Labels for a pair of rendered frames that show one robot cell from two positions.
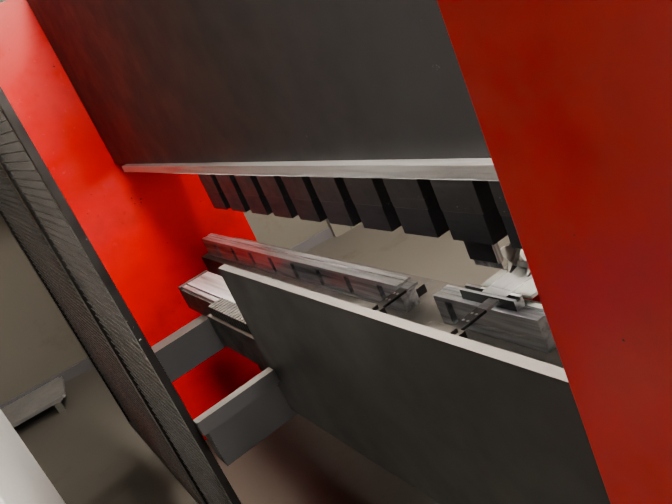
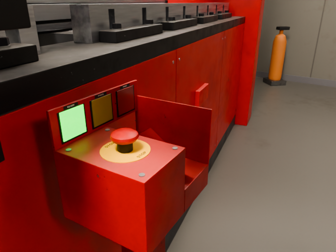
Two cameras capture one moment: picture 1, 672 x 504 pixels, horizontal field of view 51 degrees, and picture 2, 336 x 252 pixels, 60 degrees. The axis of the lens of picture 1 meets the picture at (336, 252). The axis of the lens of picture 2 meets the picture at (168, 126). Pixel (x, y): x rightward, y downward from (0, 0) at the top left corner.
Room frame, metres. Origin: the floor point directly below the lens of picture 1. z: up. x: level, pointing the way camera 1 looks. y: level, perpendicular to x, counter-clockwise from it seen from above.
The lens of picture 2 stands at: (1.61, -0.88, 0.97)
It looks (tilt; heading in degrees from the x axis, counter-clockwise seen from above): 23 degrees down; 48
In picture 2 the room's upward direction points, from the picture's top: straight up
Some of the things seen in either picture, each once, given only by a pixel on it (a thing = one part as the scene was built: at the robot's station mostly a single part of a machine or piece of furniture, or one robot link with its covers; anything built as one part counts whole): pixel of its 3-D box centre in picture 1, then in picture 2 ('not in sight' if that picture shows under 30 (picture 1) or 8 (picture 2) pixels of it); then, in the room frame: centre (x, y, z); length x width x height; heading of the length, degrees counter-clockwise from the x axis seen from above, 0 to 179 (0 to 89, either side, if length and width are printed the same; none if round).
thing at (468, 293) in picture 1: (490, 296); not in sight; (1.63, -0.31, 0.99); 0.20 x 0.03 x 0.03; 25
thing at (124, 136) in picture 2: not in sight; (124, 142); (1.82, -0.57, 0.79); 0.04 x 0.04 x 0.04
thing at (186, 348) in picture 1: (210, 332); not in sight; (2.65, 0.59, 0.81); 0.64 x 0.08 x 0.14; 115
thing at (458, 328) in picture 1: (456, 325); not in sight; (1.52, -0.19, 1.01); 0.26 x 0.12 x 0.05; 115
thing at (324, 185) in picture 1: (341, 194); not in sight; (2.11, -0.09, 1.26); 0.15 x 0.09 x 0.17; 25
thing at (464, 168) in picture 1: (247, 166); not in sight; (2.06, 0.13, 1.47); 2.65 x 0.05 x 0.03; 25
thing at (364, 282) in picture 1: (285, 262); (187, 13); (2.73, 0.21, 0.92); 1.68 x 0.06 x 0.10; 25
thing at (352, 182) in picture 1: (378, 197); not in sight; (1.93, -0.17, 1.26); 0.15 x 0.09 x 0.17; 25
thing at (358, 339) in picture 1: (384, 401); not in sight; (1.16, 0.03, 1.12); 1.13 x 0.02 x 0.44; 25
